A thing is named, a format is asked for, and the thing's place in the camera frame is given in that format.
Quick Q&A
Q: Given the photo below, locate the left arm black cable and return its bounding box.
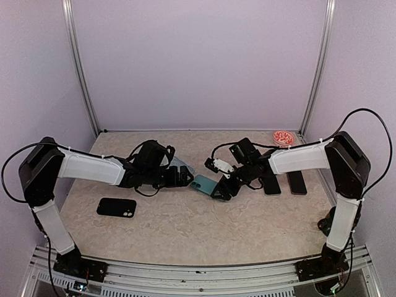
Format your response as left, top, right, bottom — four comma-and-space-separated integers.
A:
1, 139, 174, 204

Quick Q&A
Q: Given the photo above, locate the right aluminium frame post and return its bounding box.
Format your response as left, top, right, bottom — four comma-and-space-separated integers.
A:
299, 0, 336, 137

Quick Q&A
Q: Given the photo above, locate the black phone red edge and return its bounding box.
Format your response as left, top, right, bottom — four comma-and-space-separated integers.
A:
286, 171, 308, 196

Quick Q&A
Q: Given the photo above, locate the teal green phone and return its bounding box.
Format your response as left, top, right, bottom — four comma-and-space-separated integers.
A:
190, 174, 218, 196

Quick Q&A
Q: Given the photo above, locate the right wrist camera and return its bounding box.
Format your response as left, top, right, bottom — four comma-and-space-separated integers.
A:
204, 158, 235, 179

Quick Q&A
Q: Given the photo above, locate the dark green mug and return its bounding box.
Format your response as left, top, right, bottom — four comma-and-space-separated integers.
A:
317, 206, 336, 236

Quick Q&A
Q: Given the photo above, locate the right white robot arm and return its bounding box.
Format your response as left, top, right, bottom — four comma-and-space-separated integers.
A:
205, 131, 371, 275

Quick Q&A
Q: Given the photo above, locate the light blue phone case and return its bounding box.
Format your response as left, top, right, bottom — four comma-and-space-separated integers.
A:
170, 156, 195, 174

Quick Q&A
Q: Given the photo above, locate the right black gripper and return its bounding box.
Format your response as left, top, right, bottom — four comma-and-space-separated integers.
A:
211, 161, 254, 200

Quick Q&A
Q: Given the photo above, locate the red white patterned bowl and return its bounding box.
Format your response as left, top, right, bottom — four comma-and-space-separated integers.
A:
272, 131, 295, 149

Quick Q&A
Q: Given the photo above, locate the aluminium frame post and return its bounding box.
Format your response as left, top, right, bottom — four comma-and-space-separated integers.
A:
61, 0, 100, 137
299, 0, 336, 137

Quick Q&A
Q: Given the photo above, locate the front aluminium rail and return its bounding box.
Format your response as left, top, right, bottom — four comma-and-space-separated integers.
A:
19, 246, 383, 296

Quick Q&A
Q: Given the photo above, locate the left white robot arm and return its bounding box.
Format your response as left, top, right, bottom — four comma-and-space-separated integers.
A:
18, 137, 194, 275

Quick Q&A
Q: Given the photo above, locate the black phone case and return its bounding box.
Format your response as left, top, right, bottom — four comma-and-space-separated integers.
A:
96, 197, 137, 218

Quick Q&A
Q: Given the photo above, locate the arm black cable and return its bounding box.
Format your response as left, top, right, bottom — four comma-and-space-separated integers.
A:
1, 139, 174, 204
210, 108, 390, 199

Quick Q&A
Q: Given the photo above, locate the left aluminium frame post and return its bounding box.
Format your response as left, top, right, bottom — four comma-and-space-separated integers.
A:
61, 0, 100, 137

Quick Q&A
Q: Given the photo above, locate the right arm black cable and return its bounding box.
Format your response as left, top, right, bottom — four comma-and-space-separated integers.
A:
210, 108, 390, 199

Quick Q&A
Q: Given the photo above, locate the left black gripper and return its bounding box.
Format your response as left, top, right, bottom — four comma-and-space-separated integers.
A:
144, 165, 194, 189

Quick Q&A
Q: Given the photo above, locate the black phone silver edge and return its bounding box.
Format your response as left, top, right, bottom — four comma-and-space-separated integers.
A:
262, 174, 282, 196

